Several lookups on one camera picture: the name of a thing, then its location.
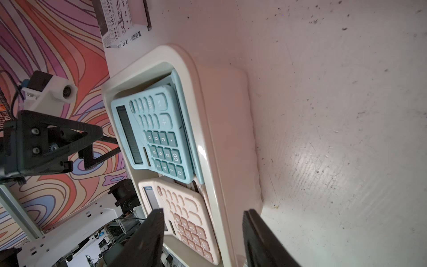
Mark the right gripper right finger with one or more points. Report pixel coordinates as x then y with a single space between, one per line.
262 247

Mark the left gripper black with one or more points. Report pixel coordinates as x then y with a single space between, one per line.
10 150

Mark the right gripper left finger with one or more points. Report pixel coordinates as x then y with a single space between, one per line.
144 249

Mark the pink calculator back top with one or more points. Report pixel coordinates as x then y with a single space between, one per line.
186 215

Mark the light blue calculator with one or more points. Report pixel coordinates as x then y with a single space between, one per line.
174 80
150 126

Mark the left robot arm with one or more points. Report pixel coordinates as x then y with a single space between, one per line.
51 249

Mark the white plastic storage box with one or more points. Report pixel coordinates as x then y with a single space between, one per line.
218 103

